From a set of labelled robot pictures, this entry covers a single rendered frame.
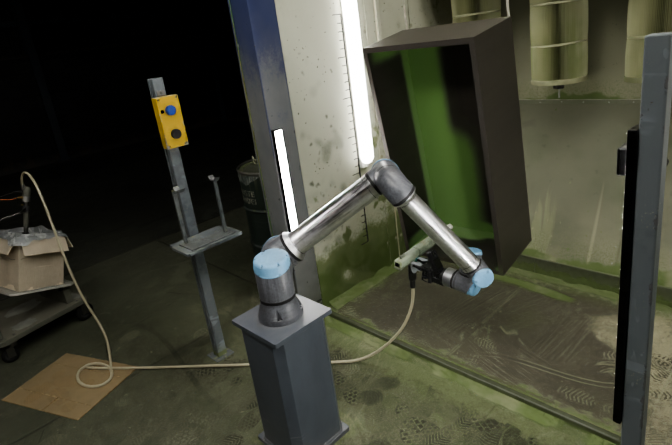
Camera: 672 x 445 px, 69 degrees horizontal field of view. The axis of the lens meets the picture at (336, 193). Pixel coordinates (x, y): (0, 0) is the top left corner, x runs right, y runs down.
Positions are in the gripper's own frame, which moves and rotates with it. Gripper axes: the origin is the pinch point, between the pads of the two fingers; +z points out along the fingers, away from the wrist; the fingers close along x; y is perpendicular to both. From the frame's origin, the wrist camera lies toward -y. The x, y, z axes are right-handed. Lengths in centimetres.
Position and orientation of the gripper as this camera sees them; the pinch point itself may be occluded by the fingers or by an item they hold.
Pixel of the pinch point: (410, 258)
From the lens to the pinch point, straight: 250.6
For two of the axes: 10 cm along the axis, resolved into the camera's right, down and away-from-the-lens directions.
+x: 6.7, -3.5, 6.6
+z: -7.4, -2.3, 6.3
